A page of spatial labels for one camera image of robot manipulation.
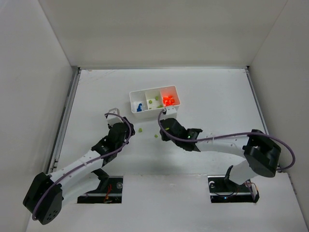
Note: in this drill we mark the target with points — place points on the blue arch lego piece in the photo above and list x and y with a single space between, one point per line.
139 108

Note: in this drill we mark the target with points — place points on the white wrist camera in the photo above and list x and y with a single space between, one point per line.
170 112
112 117

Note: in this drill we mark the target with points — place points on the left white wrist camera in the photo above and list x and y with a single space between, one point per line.
112 117

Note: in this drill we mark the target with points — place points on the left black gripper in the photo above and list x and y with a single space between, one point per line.
125 123

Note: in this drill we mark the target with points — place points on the large orange round lego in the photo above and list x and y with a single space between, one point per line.
168 100

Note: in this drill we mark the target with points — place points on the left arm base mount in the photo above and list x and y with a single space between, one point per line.
108 191

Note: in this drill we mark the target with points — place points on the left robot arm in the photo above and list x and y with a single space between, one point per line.
46 194

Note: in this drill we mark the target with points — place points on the white three-compartment container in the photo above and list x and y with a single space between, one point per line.
151 110

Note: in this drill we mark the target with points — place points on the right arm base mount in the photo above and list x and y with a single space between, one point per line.
223 190

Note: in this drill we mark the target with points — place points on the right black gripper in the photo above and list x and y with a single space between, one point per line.
165 126

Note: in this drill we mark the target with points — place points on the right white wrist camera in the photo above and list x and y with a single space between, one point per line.
170 112

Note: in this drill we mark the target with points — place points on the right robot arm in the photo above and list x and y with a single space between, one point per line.
260 153

